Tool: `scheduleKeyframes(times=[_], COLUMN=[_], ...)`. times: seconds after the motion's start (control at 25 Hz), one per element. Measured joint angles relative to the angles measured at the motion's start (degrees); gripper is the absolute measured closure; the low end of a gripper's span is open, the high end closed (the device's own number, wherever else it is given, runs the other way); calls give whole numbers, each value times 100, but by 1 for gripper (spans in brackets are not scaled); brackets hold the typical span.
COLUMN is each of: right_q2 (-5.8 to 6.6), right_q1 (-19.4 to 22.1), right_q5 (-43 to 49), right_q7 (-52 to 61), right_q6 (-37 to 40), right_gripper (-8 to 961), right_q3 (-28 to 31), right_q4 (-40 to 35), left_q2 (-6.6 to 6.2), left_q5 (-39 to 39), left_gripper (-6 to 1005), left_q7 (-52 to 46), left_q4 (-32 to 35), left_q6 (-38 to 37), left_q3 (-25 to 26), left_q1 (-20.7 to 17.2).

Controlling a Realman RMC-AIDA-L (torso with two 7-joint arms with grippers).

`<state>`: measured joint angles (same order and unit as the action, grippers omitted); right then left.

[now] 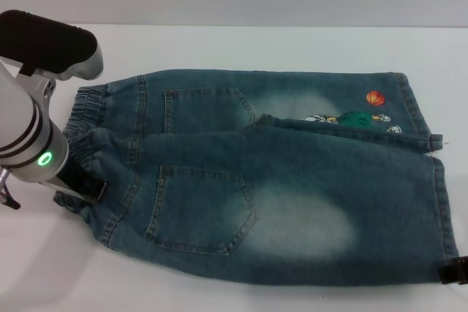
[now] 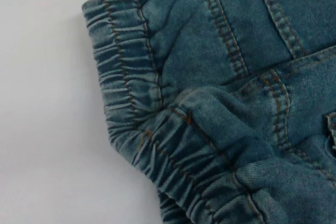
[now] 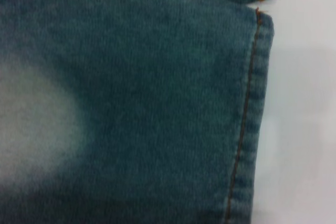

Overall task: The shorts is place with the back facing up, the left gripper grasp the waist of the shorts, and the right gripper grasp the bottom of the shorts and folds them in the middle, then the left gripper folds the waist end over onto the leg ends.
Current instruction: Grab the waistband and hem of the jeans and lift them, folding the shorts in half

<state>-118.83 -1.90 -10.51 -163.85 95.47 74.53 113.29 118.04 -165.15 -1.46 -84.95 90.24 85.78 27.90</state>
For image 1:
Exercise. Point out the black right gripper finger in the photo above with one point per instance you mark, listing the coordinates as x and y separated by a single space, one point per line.
455 271

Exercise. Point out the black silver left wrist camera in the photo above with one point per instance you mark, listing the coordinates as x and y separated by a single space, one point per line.
47 45

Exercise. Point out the blue denim shorts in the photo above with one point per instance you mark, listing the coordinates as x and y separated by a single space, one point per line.
278 180

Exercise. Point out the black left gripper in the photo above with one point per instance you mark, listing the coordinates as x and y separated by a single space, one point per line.
75 180

